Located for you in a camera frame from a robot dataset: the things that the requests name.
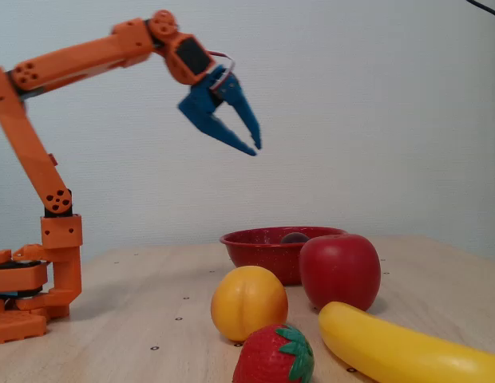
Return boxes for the blue gripper with motor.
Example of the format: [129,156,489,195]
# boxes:
[177,65,263,157]

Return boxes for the dark purple plum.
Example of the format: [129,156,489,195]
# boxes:
[280,231,311,245]

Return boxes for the orange robot base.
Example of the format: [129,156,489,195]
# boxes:
[0,214,84,345]

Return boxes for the red speckled bowl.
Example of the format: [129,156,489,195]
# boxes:
[220,226,348,286]

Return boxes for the yellow orange toy peach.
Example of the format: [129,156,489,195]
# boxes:
[210,266,289,342]

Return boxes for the red toy apple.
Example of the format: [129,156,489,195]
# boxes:
[299,234,382,313]

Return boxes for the red toy strawberry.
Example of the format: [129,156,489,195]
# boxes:
[232,323,315,383]

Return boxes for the yellow toy banana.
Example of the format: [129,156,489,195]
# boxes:
[318,301,495,383]

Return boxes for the red white gripper wire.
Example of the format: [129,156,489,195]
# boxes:
[209,50,237,87]

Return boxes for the black cable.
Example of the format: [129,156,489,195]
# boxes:
[465,0,495,20]

